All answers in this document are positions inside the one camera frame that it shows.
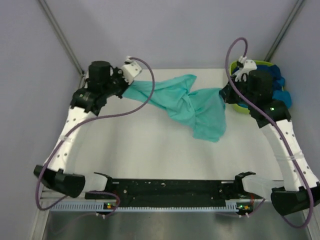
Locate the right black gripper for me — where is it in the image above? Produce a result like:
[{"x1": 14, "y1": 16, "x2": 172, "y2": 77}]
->
[{"x1": 218, "y1": 75, "x2": 255, "y2": 108}]

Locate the teal t shirt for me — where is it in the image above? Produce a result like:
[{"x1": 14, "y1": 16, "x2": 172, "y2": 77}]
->
[{"x1": 122, "y1": 73, "x2": 228, "y2": 143}]

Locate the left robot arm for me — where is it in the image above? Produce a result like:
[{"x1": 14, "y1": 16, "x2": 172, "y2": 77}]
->
[{"x1": 33, "y1": 60, "x2": 134, "y2": 198}]

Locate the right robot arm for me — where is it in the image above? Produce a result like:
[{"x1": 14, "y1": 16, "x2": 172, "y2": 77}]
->
[{"x1": 219, "y1": 69, "x2": 320, "y2": 216}]

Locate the dark blue t shirt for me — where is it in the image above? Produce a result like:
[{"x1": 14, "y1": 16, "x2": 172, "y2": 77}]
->
[{"x1": 232, "y1": 64, "x2": 282, "y2": 111}]

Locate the light blue t shirt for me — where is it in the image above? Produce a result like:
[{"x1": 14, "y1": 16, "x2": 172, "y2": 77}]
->
[{"x1": 272, "y1": 76, "x2": 292, "y2": 109}]

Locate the green plastic bin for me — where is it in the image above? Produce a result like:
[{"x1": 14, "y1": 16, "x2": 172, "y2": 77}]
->
[{"x1": 229, "y1": 59, "x2": 286, "y2": 115}]

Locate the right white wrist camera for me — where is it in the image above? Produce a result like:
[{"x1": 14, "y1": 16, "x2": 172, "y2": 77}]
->
[{"x1": 234, "y1": 56, "x2": 257, "y2": 82}]

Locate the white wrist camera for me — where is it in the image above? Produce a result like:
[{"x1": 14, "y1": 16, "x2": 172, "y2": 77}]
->
[
  {"x1": 120, "y1": 56, "x2": 142, "y2": 85},
  {"x1": 234, "y1": 56, "x2": 257, "y2": 82}
]

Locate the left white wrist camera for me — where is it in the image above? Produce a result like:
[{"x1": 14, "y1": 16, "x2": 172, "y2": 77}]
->
[{"x1": 120, "y1": 56, "x2": 142, "y2": 85}]

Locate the left aluminium frame post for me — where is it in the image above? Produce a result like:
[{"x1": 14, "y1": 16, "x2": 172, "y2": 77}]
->
[{"x1": 36, "y1": 0, "x2": 84, "y2": 76}]

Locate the aluminium frame post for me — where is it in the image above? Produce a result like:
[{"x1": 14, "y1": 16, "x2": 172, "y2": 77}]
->
[
  {"x1": 264, "y1": 0, "x2": 307, "y2": 62},
  {"x1": 36, "y1": 0, "x2": 84, "y2": 76}
]

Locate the right aluminium frame post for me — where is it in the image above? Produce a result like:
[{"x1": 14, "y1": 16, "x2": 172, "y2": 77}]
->
[{"x1": 264, "y1": 0, "x2": 307, "y2": 62}]

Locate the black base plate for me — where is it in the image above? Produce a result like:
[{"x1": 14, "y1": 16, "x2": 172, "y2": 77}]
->
[{"x1": 85, "y1": 178, "x2": 253, "y2": 208}]

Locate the grey slotted cable duct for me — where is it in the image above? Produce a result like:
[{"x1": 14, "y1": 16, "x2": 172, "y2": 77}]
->
[{"x1": 50, "y1": 201, "x2": 239, "y2": 213}]

